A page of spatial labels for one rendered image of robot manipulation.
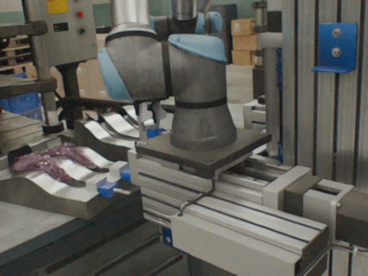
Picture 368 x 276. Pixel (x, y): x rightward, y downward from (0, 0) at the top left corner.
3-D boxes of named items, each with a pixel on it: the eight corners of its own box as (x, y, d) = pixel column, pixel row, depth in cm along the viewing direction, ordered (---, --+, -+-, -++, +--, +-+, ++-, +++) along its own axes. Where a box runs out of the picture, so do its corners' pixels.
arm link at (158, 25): (166, 12, 122) (167, 18, 133) (126, 15, 122) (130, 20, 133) (168, 40, 123) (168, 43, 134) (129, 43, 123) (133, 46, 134)
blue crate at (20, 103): (42, 106, 513) (39, 89, 506) (13, 116, 481) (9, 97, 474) (11, 103, 545) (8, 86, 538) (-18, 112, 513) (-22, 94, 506)
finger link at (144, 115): (145, 130, 135) (148, 102, 136) (134, 130, 139) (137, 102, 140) (153, 131, 137) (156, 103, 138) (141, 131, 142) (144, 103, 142)
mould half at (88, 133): (195, 152, 158) (192, 116, 154) (141, 175, 141) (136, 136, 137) (113, 130, 192) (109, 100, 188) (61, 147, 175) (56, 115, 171)
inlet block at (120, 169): (156, 182, 128) (154, 165, 127) (148, 189, 124) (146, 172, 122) (120, 177, 134) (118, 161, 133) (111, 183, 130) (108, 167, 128)
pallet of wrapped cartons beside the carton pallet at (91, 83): (151, 101, 588) (144, 31, 559) (110, 117, 526) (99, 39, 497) (89, 95, 657) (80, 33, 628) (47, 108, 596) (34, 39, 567)
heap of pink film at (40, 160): (102, 164, 137) (99, 141, 135) (64, 187, 123) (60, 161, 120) (42, 156, 149) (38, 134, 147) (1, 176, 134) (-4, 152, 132)
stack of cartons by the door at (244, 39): (280, 64, 798) (279, 17, 772) (271, 66, 774) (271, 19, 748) (240, 62, 851) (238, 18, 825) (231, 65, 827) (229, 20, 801)
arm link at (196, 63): (232, 100, 89) (228, 33, 85) (166, 105, 89) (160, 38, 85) (224, 88, 100) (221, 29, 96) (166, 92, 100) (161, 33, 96)
